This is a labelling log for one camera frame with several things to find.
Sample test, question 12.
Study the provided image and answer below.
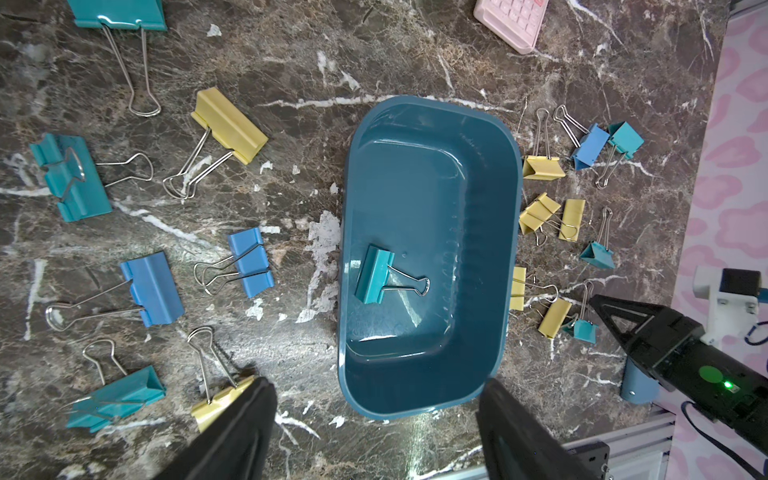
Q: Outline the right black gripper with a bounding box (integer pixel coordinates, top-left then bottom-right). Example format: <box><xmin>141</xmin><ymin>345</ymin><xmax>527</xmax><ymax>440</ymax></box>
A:
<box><xmin>589</xmin><ymin>294</ymin><xmax>767</xmax><ymax>453</ymax></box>

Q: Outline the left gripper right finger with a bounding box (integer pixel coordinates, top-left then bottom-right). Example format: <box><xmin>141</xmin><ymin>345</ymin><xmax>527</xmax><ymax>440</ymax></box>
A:
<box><xmin>476</xmin><ymin>378</ymin><xmax>597</xmax><ymax>479</ymax></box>

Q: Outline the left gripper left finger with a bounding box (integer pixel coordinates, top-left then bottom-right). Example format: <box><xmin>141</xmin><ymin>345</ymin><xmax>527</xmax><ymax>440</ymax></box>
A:
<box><xmin>156</xmin><ymin>377</ymin><xmax>277</xmax><ymax>479</ymax></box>

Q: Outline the yellow binder clip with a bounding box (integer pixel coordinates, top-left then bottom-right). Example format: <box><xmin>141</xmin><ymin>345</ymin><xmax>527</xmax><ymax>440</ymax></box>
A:
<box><xmin>522</xmin><ymin>108</ymin><xmax>565</xmax><ymax>181</ymax></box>
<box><xmin>538</xmin><ymin>298</ymin><xmax>573</xmax><ymax>340</ymax></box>
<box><xmin>162</xmin><ymin>87</ymin><xmax>268</xmax><ymax>200</ymax></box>
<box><xmin>186</xmin><ymin>326</ymin><xmax>256</xmax><ymax>433</ymax></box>
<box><xmin>519</xmin><ymin>192</ymin><xmax>562</xmax><ymax>247</ymax></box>
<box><xmin>509</xmin><ymin>266</ymin><xmax>560</xmax><ymax>312</ymax></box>
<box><xmin>558</xmin><ymin>199</ymin><xmax>586</xmax><ymax>242</ymax></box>

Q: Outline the small teal binder clip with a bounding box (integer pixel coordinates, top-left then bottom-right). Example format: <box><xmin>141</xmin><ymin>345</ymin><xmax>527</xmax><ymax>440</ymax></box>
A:
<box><xmin>579</xmin><ymin>207</ymin><xmax>615</xmax><ymax>269</ymax></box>

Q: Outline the blue binder clip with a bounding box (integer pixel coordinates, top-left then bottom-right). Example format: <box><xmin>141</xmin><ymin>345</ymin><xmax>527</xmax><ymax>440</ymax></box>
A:
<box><xmin>44</xmin><ymin>251</ymin><xmax>185</xmax><ymax>332</ymax></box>
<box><xmin>553</xmin><ymin>104</ymin><xmax>609</xmax><ymax>171</ymax></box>
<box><xmin>193</xmin><ymin>227</ymin><xmax>275</xmax><ymax>299</ymax></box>

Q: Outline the teal plastic storage box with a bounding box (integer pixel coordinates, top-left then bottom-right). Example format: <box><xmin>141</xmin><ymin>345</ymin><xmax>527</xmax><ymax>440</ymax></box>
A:
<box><xmin>338</xmin><ymin>96</ymin><xmax>522</xmax><ymax>420</ymax></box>

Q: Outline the blue box lid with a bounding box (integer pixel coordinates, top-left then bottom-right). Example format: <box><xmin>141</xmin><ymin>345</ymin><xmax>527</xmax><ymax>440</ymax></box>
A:
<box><xmin>620</xmin><ymin>359</ymin><xmax>660</xmax><ymax>405</ymax></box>

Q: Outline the yellow binder clip in box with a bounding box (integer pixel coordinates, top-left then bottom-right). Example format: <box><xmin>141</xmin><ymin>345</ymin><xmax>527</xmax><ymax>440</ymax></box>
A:
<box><xmin>558</xmin><ymin>199</ymin><xmax>586</xmax><ymax>242</ymax></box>

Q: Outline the pink calculator on table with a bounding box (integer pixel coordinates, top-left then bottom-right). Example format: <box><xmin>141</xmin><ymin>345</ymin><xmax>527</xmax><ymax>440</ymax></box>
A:
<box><xmin>473</xmin><ymin>0</ymin><xmax>549</xmax><ymax>54</ymax></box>

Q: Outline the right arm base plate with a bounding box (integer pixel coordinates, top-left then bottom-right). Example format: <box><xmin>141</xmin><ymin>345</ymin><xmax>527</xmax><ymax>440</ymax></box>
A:
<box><xmin>567</xmin><ymin>441</ymin><xmax>610</xmax><ymax>480</ymax></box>

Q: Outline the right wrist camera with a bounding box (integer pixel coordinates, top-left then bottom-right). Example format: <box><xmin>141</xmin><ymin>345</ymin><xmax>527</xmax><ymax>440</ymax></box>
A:
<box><xmin>692</xmin><ymin>266</ymin><xmax>767</xmax><ymax>348</ymax></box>

